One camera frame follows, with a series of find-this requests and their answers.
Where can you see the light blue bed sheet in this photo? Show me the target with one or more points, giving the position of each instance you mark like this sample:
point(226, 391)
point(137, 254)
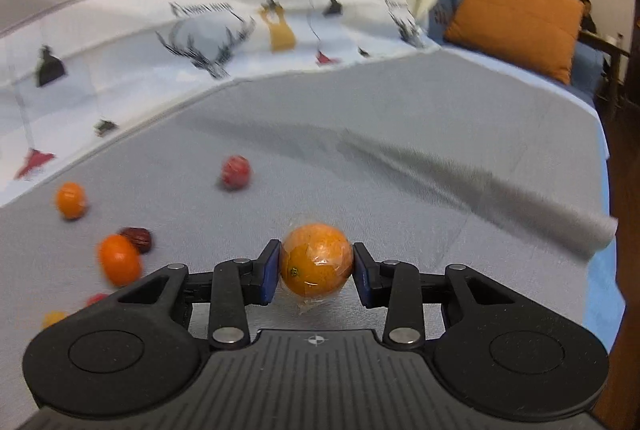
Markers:
point(602, 270)

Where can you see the grey bed sheet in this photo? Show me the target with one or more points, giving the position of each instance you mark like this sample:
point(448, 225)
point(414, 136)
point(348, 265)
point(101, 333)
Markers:
point(400, 120)

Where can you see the large plastic-wrapped orange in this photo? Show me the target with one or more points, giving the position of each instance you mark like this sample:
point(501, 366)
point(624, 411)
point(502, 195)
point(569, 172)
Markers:
point(315, 267)

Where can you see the red round fruit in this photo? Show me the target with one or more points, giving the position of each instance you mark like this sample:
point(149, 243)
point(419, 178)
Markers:
point(235, 171)
point(96, 299)

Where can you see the patterned deer pillow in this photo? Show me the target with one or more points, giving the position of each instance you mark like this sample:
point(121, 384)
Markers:
point(125, 60)

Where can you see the orange pillow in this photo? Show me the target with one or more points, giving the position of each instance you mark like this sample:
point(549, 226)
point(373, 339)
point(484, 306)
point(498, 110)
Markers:
point(515, 20)

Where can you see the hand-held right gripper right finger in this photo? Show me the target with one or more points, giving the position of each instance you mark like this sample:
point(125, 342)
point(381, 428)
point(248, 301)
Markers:
point(361, 279)

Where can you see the small orange kumquat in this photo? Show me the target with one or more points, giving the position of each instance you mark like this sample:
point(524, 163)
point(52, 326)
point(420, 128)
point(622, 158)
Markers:
point(71, 201)
point(119, 261)

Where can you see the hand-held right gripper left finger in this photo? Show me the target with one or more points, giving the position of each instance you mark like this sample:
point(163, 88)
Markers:
point(270, 271)

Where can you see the dark red jujube date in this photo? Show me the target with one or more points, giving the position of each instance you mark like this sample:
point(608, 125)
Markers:
point(139, 237)

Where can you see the wooden chair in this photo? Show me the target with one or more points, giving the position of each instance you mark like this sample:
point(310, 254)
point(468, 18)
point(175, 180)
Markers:
point(612, 65)

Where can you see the small yellow fruit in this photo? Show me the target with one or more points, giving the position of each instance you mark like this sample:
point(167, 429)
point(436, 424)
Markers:
point(54, 319)

